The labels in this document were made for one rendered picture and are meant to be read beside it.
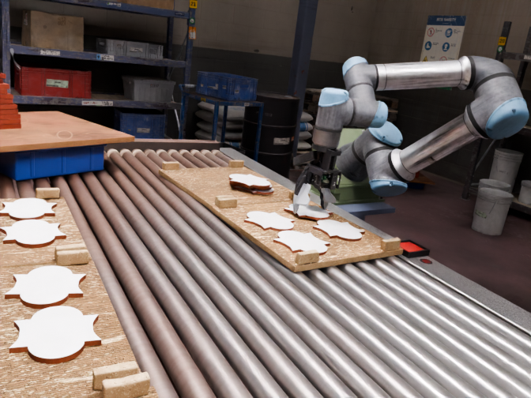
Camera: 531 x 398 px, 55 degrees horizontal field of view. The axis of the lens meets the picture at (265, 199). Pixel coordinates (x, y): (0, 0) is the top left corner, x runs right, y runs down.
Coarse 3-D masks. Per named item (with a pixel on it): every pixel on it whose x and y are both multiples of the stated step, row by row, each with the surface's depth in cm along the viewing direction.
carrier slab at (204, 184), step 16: (176, 176) 172; (192, 176) 174; (208, 176) 177; (224, 176) 179; (256, 176) 185; (192, 192) 157; (208, 192) 159; (224, 192) 161; (240, 192) 163; (288, 192) 170
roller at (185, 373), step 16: (64, 176) 171; (80, 192) 150; (96, 208) 138; (96, 224) 128; (112, 240) 119; (112, 256) 113; (128, 256) 113; (128, 272) 104; (128, 288) 100; (144, 288) 99; (144, 304) 94; (144, 320) 91; (160, 320) 89; (160, 336) 85; (176, 336) 85; (160, 352) 82; (176, 352) 80; (176, 368) 77; (192, 368) 77; (176, 384) 76; (192, 384) 74
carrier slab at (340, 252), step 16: (224, 208) 145; (240, 208) 147; (256, 208) 149; (272, 208) 151; (240, 224) 134; (304, 224) 141; (352, 224) 146; (256, 240) 126; (272, 240) 126; (336, 240) 132; (368, 240) 135; (272, 256) 121; (288, 256) 118; (320, 256) 120; (336, 256) 122; (352, 256) 123; (368, 256) 125; (384, 256) 129
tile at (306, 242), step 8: (280, 232) 130; (288, 232) 131; (296, 232) 132; (280, 240) 125; (288, 240) 126; (296, 240) 126; (304, 240) 127; (312, 240) 127; (320, 240) 128; (288, 248) 122; (296, 248) 121; (304, 248) 122; (312, 248) 122; (320, 248) 123
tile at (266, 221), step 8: (248, 216) 139; (256, 216) 140; (264, 216) 140; (272, 216) 141; (280, 216) 142; (256, 224) 135; (264, 224) 134; (272, 224) 135; (280, 224) 136; (288, 224) 137
